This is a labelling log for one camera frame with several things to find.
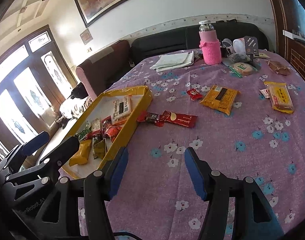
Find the long red snack bar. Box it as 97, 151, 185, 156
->
161, 111, 197, 128

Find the orange biscuit pack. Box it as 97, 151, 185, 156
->
200, 85, 240, 116

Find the orange-edged cracker pack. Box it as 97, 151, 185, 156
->
112, 95, 132, 126

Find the red black candy pack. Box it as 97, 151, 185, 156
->
137, 111, 164, 127

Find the yellow snack packet in tray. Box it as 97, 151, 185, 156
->
69, 140, 92, 166

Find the olive triangular snack packet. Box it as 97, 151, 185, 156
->
92, 134, 107, 159

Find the green snack packet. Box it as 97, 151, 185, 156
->
75, 121, 92, 141

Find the beige snack packet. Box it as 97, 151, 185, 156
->
91, 118, 101, 132

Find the black bag on floor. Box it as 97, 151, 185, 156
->
68, 82, 88, 99

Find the red orange snack packet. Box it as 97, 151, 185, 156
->
103, 123, 122, 142

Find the purple floral tablecloth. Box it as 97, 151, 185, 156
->
106, 53, 305, 239

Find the yellow cardboard tray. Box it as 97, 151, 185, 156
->
61, 86, 153, 179

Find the yellow soda cracker pack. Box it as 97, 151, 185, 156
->
264, 81, 295, 114

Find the small white red sachet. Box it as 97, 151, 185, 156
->
259, 89, 270, 99

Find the maroon armchair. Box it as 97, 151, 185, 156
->
75, 40, 131, 100

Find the small red candy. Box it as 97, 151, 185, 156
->
187, 88, 203, 101

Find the round green-label cake pack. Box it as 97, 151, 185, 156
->
227, 62, 258, 78

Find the brown snack wrapper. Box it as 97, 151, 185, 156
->
268, 61, 291, 76

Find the wooden tv cabinet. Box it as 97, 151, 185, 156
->
270, 0, 305, 81

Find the black phone stand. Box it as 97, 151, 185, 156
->
244, 36, 259, 66

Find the white cup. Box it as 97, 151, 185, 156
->
232, 37, 246, 55

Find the stack of white papers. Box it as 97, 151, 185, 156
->
150, 51, 195, 73

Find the pink sleeved bottle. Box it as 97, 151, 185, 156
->
199, 20, 222, 66

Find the black sofa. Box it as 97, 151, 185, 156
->
130, 19, 269, 64

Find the small wall plaque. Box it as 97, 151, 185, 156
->
80, 28, 93, 45

